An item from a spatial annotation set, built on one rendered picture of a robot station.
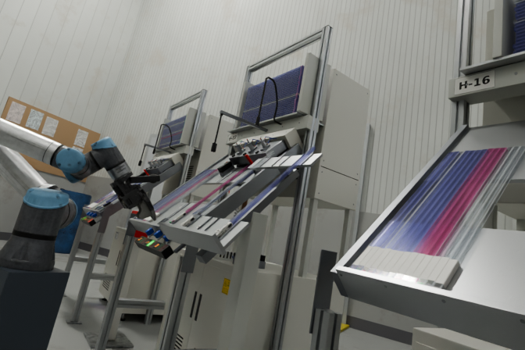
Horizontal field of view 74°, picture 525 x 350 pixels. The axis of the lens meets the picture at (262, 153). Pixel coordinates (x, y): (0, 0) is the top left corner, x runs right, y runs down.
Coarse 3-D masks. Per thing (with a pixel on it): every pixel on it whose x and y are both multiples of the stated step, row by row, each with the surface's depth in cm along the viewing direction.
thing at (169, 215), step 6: (180, 204) 174; (186, 204) 168; (192, 204) 164; (204, 204) 155; (168, 210) 174; (174, 210) 169; (180, 210) 164; (192, 210) 155; (162, 216) 168; (168, 216) 164; (174, 216) 159; (186, 216) 151; (150, 222) 170; (156, 222) 165; (168, 222) 156; (174, 222) 150
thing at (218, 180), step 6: (228, 156) 223; (222, 162) 215; (216, 168) 209; (234, 168) 188; (240, 168) 183; (228, 174) 183; (234, 174) 177; (240, 174) 172; (252, 174) 162; (210, 180) 188; (216, 180) 182; (222, 180) 177; (234, 180) 167; (246, 180) 158
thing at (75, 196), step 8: (72, 192) 533; (80, 200) 541; (88, 200) 557; (80, 208) 542; (72, 224) 531; (64, 232) 522; (72, 232) 531; (56, 240) 515; (64, 240) 522; (72, 240) 532; (56, 248) 514; (64, 248) 522
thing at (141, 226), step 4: (132, 220) 182; (136, 220) 176; (140, 220) 172; (136, 224) 180; (140, 224) 173; (144, 224) 167; (148, 224) 160; (152, 224) 156; (156, 224) 153; (136, 228) 185; (140, 228) 178; (144, 228) 172; (148, 228) 164; (152, 228) 159; (156, 228) 154; (160, 228) 149; (144, 232) 176; (180, 244) 139
